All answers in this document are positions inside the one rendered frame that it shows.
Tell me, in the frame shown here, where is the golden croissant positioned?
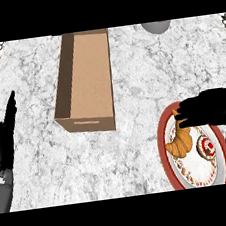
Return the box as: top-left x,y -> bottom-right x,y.
160,105 -> 196,161

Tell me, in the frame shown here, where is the white red-topped cupcake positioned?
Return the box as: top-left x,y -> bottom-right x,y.
194,132 -> 217,163

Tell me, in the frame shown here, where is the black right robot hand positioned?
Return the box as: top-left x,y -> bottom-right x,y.
171,86 -> 226,156

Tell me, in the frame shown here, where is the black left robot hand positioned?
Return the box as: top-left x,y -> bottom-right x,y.
0,90 -> 27,179

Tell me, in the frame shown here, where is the grey round object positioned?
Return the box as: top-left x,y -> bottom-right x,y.
140,20 -> 173,38

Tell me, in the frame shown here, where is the brown cardboard box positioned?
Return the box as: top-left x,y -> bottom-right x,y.
43,28 -> 122,139

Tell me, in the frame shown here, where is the red-rimmed white plate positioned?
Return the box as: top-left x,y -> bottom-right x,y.
151,94 -> 226,193

